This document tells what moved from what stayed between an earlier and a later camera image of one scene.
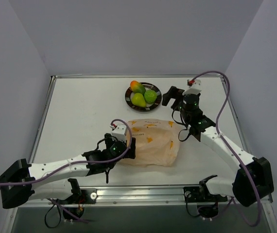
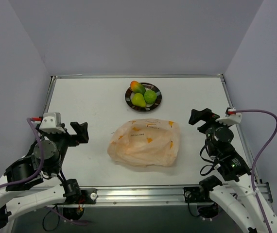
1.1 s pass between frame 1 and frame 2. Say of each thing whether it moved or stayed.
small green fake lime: stayed
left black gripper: moved
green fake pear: stayed
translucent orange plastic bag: stayed
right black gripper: moved
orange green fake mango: stayed
